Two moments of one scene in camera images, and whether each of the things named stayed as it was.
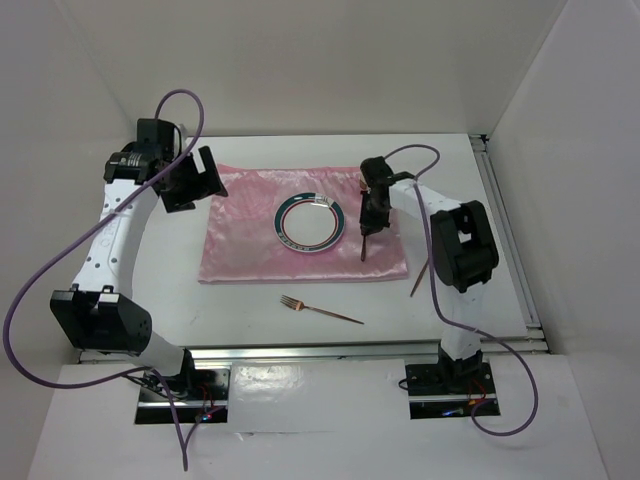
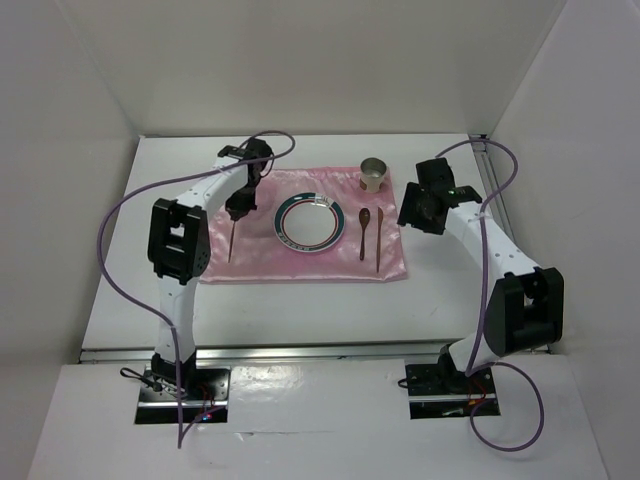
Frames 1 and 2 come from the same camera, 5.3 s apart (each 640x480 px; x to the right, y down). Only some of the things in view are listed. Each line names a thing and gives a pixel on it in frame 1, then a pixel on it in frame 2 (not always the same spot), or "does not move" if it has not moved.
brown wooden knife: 419,279 → 380,217
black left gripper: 203,184 → 237,209
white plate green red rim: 308,222 does not move
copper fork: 299,306 → 232,241
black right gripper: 369,223 → 408,212
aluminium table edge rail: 332,354 does not move
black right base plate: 450,390 does not move
